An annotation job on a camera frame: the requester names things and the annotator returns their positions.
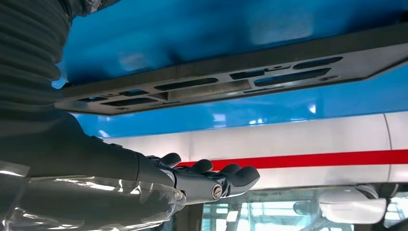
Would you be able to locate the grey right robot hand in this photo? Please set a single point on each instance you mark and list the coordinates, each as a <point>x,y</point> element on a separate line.
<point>79,159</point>

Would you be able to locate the blue metal shelf rack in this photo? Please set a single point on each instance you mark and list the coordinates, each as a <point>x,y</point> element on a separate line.
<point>159,32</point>

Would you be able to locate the white car with red stripe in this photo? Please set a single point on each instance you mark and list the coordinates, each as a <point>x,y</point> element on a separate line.
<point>287,140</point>

